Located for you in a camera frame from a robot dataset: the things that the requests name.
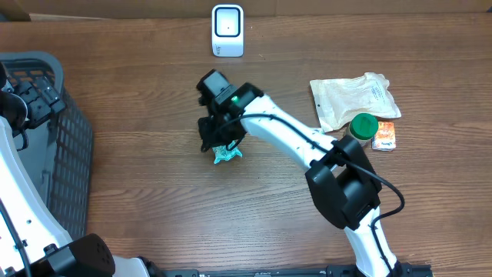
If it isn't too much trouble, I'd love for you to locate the orange tissue pack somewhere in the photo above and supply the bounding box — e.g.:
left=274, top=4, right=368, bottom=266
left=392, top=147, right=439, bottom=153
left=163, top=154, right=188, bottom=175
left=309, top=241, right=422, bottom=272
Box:
left=371, top=122, right=396, bottom=152

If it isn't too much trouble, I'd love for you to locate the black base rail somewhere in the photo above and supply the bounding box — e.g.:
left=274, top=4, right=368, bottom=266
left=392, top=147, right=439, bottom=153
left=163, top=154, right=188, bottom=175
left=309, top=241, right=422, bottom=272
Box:
left=162, top=263, right=434, bottom=277

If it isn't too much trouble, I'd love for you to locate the grey plastic mesh basket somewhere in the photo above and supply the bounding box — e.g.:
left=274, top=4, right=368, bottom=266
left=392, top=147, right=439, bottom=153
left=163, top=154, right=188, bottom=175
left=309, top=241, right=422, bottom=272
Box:
left=1, top=51, right=94, bottom=239

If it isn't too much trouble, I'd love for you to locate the beige food pouch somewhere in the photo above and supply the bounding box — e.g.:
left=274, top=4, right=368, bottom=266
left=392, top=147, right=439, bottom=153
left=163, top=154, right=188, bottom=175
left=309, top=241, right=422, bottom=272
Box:
left=310, top=72, right=401, bottom=132

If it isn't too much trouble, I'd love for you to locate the light green wipes packet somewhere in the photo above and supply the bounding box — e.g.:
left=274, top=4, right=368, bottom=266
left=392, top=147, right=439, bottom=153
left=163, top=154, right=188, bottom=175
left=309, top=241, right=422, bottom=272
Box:
left=212, top=141, right=243, bottom=164

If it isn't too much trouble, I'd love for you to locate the white barcode scanner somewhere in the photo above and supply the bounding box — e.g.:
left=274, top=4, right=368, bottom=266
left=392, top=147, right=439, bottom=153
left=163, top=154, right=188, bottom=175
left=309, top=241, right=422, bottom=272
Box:
left=211, top=4, right=244, bottom=58

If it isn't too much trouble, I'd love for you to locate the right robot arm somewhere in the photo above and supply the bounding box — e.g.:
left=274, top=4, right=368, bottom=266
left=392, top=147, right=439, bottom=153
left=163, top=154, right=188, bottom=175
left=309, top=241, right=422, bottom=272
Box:
left=196, top=70, right=400, bottom=276

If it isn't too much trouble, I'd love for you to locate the green lidded white jar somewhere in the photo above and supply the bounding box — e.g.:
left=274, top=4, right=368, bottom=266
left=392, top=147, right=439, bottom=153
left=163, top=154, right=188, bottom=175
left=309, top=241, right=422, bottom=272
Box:
left=344, top=113, right=379, bottom=147

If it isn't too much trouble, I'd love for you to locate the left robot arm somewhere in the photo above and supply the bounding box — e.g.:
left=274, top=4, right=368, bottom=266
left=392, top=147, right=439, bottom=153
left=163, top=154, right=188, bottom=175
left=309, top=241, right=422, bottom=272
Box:
left=1, top=58, right=159, bottom=276

